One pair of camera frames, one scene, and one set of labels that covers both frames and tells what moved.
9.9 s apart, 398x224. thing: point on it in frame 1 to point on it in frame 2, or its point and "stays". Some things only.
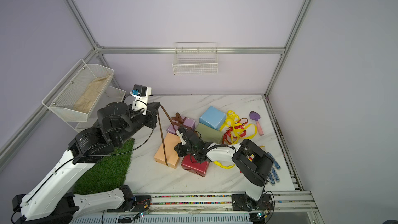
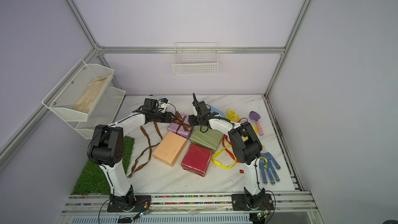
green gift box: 209,134 stays
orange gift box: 171,140 stays
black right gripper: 181,151 to 193,121
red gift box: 198,168 stays
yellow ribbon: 226,167 stays
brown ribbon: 177,121 to 146,164
